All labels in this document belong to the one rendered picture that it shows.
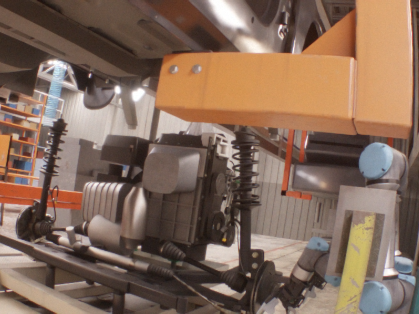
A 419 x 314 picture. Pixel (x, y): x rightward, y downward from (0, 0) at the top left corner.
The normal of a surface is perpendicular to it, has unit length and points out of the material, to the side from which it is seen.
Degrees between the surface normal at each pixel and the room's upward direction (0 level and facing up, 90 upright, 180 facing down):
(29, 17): 98
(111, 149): 90
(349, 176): 90
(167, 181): 90
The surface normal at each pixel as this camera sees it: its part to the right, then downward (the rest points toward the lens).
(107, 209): -0.62, -0.15
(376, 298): -0.77, -0.03
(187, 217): -0.41, -0.13
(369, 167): -0.77, -0.29
